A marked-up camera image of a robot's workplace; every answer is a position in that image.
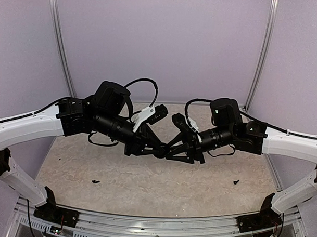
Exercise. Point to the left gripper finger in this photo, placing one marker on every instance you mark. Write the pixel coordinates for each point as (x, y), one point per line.
(151, 140)
(157, 153)

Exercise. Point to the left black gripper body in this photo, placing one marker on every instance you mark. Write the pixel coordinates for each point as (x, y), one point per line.
(132, 148)

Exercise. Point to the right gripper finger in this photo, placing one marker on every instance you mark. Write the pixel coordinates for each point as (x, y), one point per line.
(181, 141)
(178, 153)

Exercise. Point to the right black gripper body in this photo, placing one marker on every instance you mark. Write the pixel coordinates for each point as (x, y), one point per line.
(196, 148)

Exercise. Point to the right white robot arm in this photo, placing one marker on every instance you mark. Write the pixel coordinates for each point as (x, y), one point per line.
(255, 137)

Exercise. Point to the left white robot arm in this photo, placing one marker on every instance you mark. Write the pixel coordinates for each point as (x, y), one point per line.
(108, 111)

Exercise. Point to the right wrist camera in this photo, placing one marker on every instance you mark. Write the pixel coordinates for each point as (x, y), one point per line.
(184, 125)

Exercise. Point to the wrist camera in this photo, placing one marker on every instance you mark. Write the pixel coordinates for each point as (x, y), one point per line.
(184, 125)
(149, 114)

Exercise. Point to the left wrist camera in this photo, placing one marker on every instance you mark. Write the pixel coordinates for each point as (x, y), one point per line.
(149, 114)

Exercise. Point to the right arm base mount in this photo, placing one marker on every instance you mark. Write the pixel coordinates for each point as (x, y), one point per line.
(255, 222)

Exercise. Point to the front aluminium rail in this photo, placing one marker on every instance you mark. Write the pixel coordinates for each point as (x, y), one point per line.
(96, 224)

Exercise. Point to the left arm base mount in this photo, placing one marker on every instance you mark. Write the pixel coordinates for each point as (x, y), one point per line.
(59, 215)

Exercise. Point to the right aluminium frame post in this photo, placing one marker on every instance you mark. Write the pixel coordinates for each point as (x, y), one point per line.
(263, 54)

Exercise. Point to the aluminium frame post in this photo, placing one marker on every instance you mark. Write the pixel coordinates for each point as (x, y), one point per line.
(263, 54)
(61, 47)

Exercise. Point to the left aluminium frame post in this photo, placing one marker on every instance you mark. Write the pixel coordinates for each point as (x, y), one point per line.
(61, 47)

